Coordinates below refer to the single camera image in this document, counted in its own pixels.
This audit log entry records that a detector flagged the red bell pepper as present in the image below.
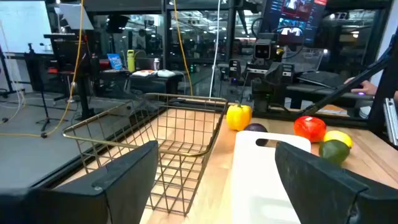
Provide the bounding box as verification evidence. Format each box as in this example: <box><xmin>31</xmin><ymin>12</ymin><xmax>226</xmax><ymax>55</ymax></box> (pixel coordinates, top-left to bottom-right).
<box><xmin>293</xmin><ymin>116</ymin><xmax>327</xmax><ymax>143</ymax></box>

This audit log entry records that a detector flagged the dark purple eggplant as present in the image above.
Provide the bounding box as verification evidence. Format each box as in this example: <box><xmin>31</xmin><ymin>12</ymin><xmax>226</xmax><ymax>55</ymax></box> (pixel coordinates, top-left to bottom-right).
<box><xmin>243</xmin><ymin>123</ymin><xmax>269</xmax><ymax>147</ymax></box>

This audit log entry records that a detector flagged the yellow lemon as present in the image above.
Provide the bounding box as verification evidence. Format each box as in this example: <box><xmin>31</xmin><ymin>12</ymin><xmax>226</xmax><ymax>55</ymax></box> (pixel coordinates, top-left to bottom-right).
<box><xmin>323</xmin><ymin>130</ymin><xmax>354</xmax><ymax>149</ymax></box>

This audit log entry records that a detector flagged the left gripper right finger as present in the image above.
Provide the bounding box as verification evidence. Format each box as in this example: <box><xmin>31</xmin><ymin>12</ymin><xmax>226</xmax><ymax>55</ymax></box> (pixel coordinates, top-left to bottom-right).
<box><xmin>274</xmin><ymin>141</ymin><xmax>398</xmax><ymax>224</ymax></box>

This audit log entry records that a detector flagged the blue snack bag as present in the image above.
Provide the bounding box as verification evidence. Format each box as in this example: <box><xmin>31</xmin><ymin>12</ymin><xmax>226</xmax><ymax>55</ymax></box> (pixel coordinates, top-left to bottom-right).
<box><xmin>106</xmin><ymin>53</ymin><xmax>123</xmax><ymax>71</ymax></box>

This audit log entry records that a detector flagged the silver aluminium bracket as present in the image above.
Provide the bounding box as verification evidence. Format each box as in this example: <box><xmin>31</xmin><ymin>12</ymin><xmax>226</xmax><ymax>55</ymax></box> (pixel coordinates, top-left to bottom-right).
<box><xmin>382</xmin><ymin>98</ymin><xmax>398</xmax><ymax>147</ymax></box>

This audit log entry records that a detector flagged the white whiteboard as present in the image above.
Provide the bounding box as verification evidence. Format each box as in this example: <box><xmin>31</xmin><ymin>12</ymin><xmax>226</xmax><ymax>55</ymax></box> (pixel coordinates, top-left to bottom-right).
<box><xmin>0</xmin><ymin>1</ymin><xmax>52</xmax><ymax>54</ymax></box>

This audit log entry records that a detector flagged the white orange-printed packet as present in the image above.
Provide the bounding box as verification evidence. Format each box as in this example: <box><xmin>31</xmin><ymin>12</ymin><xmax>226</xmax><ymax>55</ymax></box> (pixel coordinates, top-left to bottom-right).
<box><xmin>132</xmin><ymin>70</ymin><xmax>158</xmax><ymax>78</ymax></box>

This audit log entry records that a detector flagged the white plastic bin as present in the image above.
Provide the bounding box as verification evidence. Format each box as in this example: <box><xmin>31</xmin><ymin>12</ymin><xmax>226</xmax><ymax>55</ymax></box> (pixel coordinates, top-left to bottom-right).
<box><xmin>231</xmin><ymin>130</ymin><xmax>312</xmax><ymax>224</ymax></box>

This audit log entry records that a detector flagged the yellow hanging cable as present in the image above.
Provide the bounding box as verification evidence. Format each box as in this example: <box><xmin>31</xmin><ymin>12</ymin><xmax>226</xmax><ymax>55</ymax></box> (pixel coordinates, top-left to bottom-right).
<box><xmin>173</xmin><ymin>0</ymin><xmax>193</xmax><ymax>96</ymax></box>
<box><xmin>0</xmin><ymin>0</ymin><xmax>85</xmax><ymax>138</ymax></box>

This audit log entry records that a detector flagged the yellow bell pepper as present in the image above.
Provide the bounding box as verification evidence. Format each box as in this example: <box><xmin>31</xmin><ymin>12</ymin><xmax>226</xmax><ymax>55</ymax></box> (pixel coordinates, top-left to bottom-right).
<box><xmin>226</xmin><ymin>104</ymin><xmax>253</xmax><ymax>131</ymax></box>

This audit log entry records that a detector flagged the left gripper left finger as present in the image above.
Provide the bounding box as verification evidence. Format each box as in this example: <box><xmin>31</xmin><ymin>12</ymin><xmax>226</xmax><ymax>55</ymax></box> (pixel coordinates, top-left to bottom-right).
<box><xmin>0</xmin><ymin>140</ymin><xmax>160</xmax><ymax>224</ymax></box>

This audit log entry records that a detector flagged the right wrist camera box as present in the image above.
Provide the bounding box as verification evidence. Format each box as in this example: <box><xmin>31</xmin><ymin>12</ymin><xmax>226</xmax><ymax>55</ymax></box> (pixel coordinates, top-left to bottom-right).
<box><xmin>254</xmin><ymin>39</ymin><xmax>272</xmax><ymax>60</ymax></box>

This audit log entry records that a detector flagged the white cloth bundle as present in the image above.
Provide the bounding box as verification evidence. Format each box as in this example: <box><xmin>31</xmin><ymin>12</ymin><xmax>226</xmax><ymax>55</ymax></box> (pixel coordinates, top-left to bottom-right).
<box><xmin>157</xmin><ymin>69</ymin><xmax>177</xmax><ymax>78</ymax></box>

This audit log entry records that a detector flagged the green avocado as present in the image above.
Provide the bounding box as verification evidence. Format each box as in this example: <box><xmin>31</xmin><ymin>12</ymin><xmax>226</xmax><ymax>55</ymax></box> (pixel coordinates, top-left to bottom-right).
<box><xmin>318</xmin><ymin>139</ymin><xmax>351</xmax><ymax>165</ymax></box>

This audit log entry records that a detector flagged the green water bottle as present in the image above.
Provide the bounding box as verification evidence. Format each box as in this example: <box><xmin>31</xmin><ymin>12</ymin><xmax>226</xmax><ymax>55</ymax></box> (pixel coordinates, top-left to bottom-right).
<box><xmin>126</xmin><ymin>49</ymin><xmax>136</xmax><ymax>73</ymax></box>

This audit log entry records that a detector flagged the white hanging cable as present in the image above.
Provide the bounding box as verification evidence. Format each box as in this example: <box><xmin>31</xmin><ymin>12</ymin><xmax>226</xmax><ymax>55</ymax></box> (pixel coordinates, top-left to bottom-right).
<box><xmin>208</xmin><ymin>0</ymin><xmax>221</xmax><ymax>98</ymax></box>

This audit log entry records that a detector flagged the grey tilted panel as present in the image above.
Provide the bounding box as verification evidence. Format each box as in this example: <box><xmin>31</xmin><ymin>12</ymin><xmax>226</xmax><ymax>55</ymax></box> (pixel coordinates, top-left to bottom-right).
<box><xmin>58</xmin><ymin>2</ymin><xmax>95</xmax><ymax>31</ymax></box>

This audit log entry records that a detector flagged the black desk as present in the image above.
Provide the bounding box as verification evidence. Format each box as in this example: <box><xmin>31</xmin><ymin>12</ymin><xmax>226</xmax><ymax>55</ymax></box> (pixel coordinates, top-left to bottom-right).
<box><xmin>127</xmin><ymin>73</ymin><xmax>184</xmax><ymax>94</ymax></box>

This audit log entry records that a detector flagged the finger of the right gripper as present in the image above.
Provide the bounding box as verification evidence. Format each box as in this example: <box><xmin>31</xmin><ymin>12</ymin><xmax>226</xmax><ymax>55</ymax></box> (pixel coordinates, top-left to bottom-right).
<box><xmin>281</xmin><ymin>63</ymin><xmax>295</xmax><ymax>85</ymax></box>
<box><xmin>229</xmin><ymin>59</ymin><xmax>242</xmax><ymax>84</ymax></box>

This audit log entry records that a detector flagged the gold wire basket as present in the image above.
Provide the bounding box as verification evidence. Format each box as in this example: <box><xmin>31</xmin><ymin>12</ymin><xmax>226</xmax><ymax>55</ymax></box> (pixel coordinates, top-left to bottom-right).
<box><xmin>62</xmin><ymin>92</ymin><xmax>229</xmax><ymax>217</ymax></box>

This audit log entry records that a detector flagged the person's hand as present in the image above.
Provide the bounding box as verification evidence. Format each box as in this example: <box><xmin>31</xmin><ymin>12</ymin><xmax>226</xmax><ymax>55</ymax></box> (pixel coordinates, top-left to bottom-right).
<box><xmin>343</xmin><ymin>77</ymin><xmax>379</xmax><ymax>96</ymax></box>

